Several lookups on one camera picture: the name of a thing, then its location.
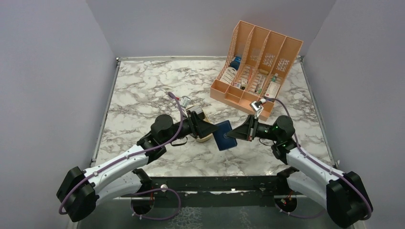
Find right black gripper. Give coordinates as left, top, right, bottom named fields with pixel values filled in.
left=226, top=114, right=280, bottom=141

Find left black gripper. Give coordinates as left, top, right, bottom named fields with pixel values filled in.
left=162, top=110, right=219, bottom=146

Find blue leather card holder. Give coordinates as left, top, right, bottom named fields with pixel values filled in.
left=213, top=120, right=237, bottom=151

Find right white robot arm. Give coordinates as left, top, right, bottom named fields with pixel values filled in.
left=226, top=115, right=373, bottom=228

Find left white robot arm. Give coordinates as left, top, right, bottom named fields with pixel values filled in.
left=56, top=112, right=219, bottom=222

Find credit cards in tray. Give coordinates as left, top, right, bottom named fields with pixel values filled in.
left=188, top=105, right=204, bottom=115

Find tan oval tray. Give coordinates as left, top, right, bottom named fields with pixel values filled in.
left=186, top=106, right=213, bottom=143

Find small items in organizer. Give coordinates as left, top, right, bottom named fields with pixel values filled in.
left=233, top=78, right=248, bottom=90

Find white red box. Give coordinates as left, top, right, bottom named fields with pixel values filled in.
left=264, top=81, right=281, bottom=98

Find blue round container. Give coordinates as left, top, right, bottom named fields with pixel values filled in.
left=229, top=56, right=242, bottom=70

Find orange desk organizer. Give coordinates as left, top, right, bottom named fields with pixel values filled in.
left=210, top=21, right=303, bottom=114

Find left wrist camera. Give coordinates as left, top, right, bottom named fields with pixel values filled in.
left=179, top=96, right=191, bottom=109

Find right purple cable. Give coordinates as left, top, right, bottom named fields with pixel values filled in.
left=262, top=97, right=373, bottom=221

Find purple cable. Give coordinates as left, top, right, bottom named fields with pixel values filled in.
left=58, top=92, right=185, bottom=216
left=262, top=97, right=373, bottom=221

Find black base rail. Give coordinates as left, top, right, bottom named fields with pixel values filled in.
left=125, top=176, right=295, bottom=208

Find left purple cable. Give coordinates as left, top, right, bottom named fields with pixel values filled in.
left=58, top=92, right=185, bottom=216

